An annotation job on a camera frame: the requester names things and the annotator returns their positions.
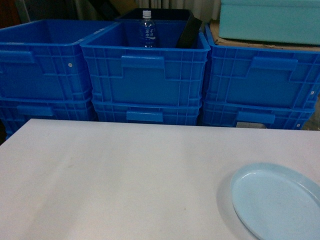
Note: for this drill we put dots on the light blue oval tray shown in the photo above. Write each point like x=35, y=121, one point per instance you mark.
x=276, y=203

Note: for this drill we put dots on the black plastic tray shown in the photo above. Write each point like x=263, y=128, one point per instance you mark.
x=187, y=27

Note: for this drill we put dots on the blue crate lower middle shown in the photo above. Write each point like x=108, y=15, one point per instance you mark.
x=146, y=114

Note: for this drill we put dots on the blue crate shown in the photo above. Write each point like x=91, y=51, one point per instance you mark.
x=123, y=72
x=146, y=114
x=14, y=112
x=217, y=114
x=260, y=75
x=43, y=60

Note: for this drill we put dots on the blue crate lower right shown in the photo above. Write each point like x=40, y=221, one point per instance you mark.
x=217, y=114

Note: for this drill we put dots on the blue crate upper middle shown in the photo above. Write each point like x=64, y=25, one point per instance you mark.
x=123, y=72

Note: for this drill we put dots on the clear plastic water bottle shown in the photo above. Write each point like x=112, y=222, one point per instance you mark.
x=147, y=30

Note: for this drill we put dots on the blue crate upper right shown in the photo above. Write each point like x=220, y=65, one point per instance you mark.
x=260, y=75

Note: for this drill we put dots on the blue crate upper left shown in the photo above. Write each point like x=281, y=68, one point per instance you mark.
x=43, y=60

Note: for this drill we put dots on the blue crate lower left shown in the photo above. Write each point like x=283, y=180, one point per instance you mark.
x=14, y=112

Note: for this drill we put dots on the teal plastic tub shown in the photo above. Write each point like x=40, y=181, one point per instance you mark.
x=279, y=21

